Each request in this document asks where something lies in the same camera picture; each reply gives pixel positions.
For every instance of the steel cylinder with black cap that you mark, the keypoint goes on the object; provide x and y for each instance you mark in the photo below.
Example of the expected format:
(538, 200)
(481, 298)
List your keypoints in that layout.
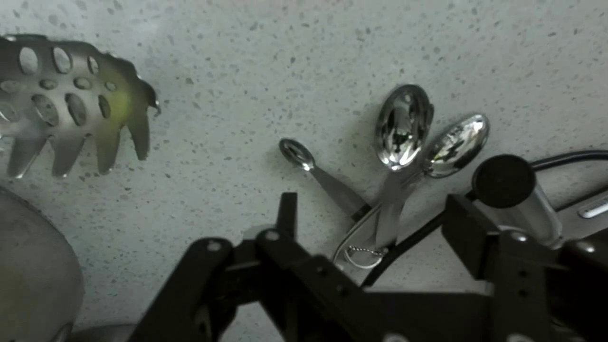
(503, 181)

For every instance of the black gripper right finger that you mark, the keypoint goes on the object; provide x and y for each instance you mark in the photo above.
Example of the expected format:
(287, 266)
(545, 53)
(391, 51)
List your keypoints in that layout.
(543, 291)

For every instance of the large steel measuring spoon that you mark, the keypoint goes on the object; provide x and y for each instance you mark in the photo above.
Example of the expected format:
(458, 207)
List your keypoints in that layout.
(401, 125)

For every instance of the stainless steel pot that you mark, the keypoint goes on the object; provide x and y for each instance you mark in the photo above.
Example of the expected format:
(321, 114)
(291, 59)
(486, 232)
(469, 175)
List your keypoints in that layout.
(34, 272)

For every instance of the medium steel measuring spoon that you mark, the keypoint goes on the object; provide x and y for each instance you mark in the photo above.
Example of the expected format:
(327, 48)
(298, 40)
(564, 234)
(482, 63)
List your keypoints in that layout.
(456, 144)

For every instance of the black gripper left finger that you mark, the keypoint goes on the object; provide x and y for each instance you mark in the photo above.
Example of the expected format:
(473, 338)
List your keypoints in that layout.
(209, 291)

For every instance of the small steel measuring spoon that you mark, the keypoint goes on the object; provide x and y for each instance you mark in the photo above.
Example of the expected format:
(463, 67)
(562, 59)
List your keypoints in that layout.
(296, 152)

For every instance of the steel slotted pasta server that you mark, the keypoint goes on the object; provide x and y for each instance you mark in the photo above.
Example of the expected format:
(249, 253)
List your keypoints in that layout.
(68, 82)

